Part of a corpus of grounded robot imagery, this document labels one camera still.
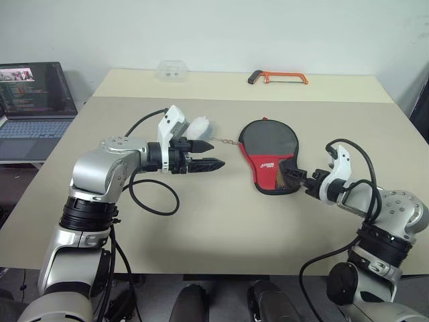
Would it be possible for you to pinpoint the open laptop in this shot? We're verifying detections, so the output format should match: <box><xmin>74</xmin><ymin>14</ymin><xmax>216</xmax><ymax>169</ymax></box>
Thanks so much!
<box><xmin>0</xmin><ymin>61</ymin><xmax>78</xmax><ymax>162</ymax></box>

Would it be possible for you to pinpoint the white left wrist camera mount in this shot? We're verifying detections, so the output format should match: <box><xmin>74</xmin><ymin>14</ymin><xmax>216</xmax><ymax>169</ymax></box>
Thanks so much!
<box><xmin>156</xmin><ymin>105</ymin><xmax>192</xmax><ymax>175</ymax></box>

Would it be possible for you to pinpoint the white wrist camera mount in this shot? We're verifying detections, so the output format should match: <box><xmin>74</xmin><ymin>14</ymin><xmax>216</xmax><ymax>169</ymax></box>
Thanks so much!
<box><xmin>156</xmin><ymin>105</ymin><xmax>192</xmax><ymax>175</ymax></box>
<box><xmin>318</xmin><ymin>144</ymin><xmax>353</xmax><ymax>205</ymax></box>

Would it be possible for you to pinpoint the black red paddle case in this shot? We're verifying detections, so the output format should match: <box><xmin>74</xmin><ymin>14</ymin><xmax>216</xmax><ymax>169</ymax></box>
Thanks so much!
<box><xmin>238</xmin><ymin>117</ymin><xmax>300</xmax><ymax>195</ymax></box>

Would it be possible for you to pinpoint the clear plastic box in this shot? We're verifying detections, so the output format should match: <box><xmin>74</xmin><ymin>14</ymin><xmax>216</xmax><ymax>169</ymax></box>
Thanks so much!
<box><xmin>156</xmin><ymin>59</ymin><xmax>190</xmax><ymax>83</ymax></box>

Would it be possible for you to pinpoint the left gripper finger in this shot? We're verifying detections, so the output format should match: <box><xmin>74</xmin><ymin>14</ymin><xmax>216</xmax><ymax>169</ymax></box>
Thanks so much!
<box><xmin>187</xmin><ymin>156</ymin><xmax>227</xmax><ymax>174</ymax></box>
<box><xmin>190</xmin><ymin>140</ymin><xmax>215</xmax><ymax>154</ymax></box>

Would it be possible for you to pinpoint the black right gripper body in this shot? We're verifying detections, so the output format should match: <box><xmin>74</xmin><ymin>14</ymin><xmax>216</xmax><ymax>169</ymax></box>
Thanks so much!
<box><xmin>300</xmin><ymin>168</ymin><xmax>332</xmax><ymax>201</ymax></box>

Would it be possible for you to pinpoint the dark grey panel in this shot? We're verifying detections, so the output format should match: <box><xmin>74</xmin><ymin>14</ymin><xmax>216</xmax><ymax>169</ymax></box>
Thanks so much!
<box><xmin>409</xmin><ymin>68</ymin><xmax>429</xmax><ymax>144</ymax></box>

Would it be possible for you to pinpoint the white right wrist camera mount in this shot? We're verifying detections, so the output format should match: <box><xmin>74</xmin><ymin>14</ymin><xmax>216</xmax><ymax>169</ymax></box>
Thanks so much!
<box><xmin>318</xmin><ymin>144</ymin><xmax>353</xmax><ymax>205</ymax></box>

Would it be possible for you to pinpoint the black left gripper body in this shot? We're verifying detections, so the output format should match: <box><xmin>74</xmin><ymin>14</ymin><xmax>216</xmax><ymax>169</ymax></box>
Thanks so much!
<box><xmin>168</xmin><ymin>136</ymin><xmax>194</xmax><ymax>176</ymax></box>

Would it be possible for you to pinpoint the black table frame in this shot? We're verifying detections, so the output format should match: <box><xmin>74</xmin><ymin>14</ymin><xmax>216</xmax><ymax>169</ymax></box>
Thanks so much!
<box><xmin>113</xmin><ymin>273</ymin><xmax>302</xmax><ymax>283</ymax></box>

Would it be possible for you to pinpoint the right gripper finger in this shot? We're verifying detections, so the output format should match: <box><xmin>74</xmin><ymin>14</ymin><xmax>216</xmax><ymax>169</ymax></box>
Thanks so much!
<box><xmin>284</xmin><ymin>165</ymin><xmax>308</xmax><ymax>184</ymax></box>

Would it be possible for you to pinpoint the dark rounded shape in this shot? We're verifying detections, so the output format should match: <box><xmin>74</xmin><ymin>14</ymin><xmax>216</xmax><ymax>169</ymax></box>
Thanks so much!
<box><xmin>167</xmin><ymin>283</ymin><xmax>208</xmax><ymax>322</ymax></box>
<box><xmin>246</xmin><ymin>280</ymin><xmax>301</xmax><ymax>322</ymax></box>

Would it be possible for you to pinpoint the fluffy pompom keychain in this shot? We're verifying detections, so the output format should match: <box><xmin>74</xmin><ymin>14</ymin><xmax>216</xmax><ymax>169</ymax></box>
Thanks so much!
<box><xmin>186</xmin><ymin>115</ymin><xmax>241</xmax><ymax>146</ymax></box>

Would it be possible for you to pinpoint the orange hacksaw black handle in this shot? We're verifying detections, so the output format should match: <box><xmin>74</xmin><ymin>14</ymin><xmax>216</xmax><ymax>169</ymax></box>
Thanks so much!
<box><xmin>247</xmin><ymin>69</ymin><xmax>310</xmax><ymax>85</ymax></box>

